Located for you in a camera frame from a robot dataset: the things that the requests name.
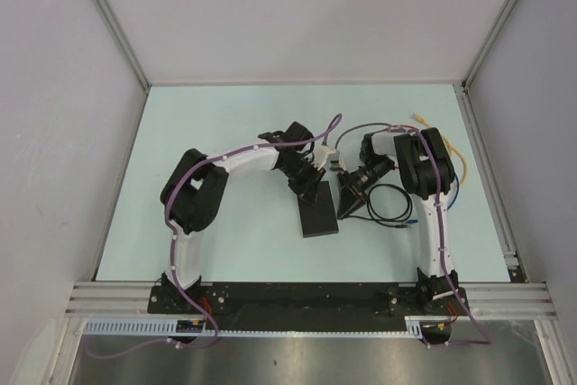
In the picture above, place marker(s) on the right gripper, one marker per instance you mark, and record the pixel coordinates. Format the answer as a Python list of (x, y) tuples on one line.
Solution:
[(350, 197)]

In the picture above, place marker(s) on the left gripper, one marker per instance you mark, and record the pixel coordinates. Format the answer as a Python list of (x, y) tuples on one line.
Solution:
[(309, 185)]

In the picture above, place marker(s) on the black network switch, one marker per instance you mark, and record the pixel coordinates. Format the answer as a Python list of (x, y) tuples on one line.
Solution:
[(320, 218)]

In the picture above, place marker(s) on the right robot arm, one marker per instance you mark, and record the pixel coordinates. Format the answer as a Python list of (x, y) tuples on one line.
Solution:
[(426, 173)]

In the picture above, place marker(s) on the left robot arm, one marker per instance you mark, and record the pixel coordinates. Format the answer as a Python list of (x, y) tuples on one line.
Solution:
[(195, 190)]

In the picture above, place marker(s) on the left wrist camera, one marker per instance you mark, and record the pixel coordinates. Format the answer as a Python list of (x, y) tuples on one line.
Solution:
[(324, 155)]

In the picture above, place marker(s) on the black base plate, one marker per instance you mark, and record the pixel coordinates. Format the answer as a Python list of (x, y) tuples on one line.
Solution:
[(315, 306)]

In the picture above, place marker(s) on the slotted cable duct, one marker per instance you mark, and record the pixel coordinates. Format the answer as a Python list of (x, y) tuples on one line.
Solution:
[(398, 327)]

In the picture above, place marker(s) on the aluminium frame rail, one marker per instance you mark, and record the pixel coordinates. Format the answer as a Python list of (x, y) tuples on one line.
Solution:
[(484, 300)]

